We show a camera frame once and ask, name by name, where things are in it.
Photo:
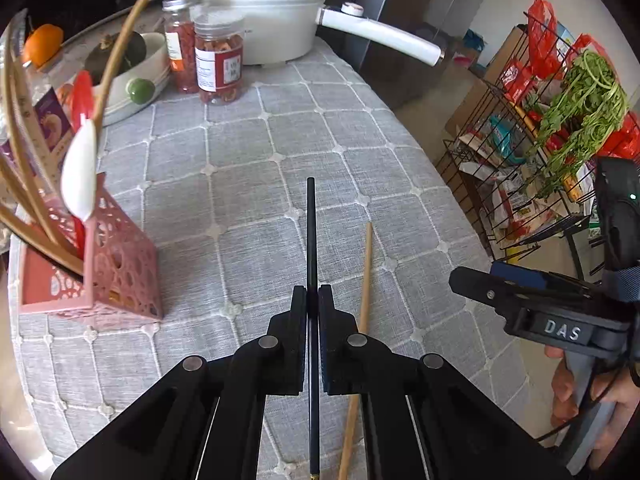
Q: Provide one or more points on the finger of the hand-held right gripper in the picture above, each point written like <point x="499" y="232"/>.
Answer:
<point x="525" y="272"/>
<point x="480" y="287"/>

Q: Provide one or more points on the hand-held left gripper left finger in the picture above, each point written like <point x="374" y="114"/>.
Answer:
<point x="299" y="340"/>

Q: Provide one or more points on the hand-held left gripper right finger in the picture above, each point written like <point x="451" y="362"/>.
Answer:
<point x="326" y="340"/>

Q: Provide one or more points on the black chopstick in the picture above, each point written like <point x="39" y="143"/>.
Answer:
<point x="311" y="235"/>

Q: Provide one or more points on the pink perforated utensil holder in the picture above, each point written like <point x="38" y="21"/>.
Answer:
<point x="120" y="270"/>

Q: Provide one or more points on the white plastic spoon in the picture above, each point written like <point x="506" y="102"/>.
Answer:
<point x="79" y="170"/>

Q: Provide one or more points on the red plastic spoon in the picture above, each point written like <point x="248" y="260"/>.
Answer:
<point x="82" y="95"/>

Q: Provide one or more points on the person's right hand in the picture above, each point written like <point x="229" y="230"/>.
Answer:
<point x="620" y="410"/>

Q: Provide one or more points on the grey checked tablecloth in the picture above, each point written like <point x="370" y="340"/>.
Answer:
<point x="225" y="210"/>

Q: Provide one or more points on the red plastic bag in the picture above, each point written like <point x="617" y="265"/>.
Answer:
<point x="542" y="35"/>
<point x="622" y="135"/>

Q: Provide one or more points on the brown cardboard box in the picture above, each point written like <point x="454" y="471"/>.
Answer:
<point x="480" y="95"/>

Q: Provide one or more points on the green leafy vegetables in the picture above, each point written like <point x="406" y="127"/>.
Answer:
<point x="585" y="95"/>

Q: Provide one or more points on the grey cabinet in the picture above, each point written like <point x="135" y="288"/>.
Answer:
<point x="400" y="20"/>

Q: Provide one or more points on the red label clear jar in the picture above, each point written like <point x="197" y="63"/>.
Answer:
<point x="220" y="65"/>

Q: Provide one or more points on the white ceramic dish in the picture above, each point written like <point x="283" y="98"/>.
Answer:
<point x="117" y="102"/>

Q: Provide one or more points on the orange label clear jar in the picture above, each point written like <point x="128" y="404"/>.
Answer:
<point x="182" y="55"/>

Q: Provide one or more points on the white electric cooking pot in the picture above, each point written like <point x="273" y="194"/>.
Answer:
<point x="265" y="15"/>

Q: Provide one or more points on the purple snack box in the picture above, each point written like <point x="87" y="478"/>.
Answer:
<point x="50" y="120"/>

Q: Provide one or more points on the dark green pumpkin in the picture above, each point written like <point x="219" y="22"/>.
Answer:
<point x="130" y="50"/>

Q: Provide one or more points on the orange fruit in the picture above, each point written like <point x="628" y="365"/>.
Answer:
<point x="42" y="42"/>

